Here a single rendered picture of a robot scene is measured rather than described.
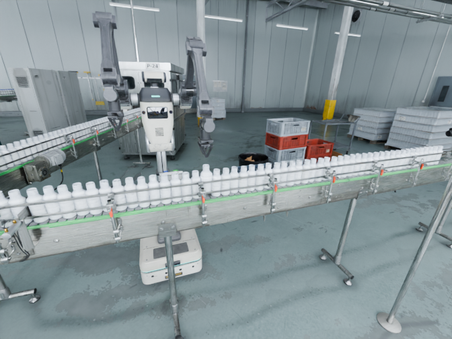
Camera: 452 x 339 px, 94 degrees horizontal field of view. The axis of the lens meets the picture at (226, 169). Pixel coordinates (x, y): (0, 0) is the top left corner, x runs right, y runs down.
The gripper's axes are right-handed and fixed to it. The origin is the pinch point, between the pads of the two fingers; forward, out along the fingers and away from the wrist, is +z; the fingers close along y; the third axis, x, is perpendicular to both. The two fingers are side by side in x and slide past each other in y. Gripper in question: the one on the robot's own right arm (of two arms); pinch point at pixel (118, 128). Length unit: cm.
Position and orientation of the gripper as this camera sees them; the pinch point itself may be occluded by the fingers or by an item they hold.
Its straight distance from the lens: 128.9
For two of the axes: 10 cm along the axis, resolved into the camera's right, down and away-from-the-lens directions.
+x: 9.4, -1.0, 3.2
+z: -0.3, 9.3, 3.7
